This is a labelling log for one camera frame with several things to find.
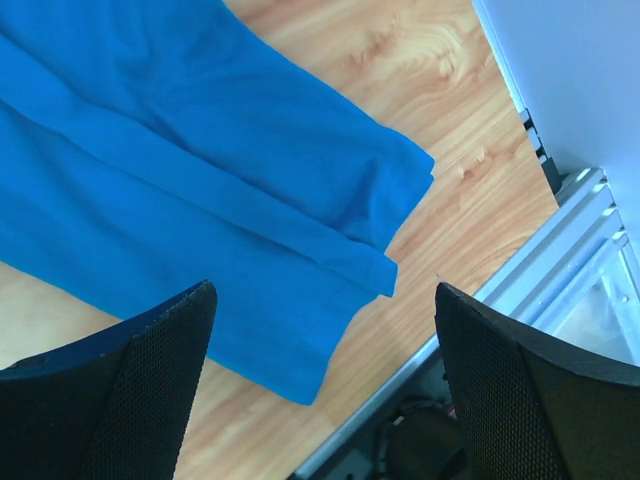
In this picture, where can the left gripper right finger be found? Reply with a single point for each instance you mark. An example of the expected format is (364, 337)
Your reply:
(532, 406)

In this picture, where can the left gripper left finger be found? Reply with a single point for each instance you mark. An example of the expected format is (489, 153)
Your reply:
(113, 405)

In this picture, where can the blue t shirt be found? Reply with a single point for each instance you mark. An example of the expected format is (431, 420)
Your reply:
(149, 145)

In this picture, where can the aluminium frame rail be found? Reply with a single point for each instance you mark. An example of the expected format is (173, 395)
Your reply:
(576, 279)

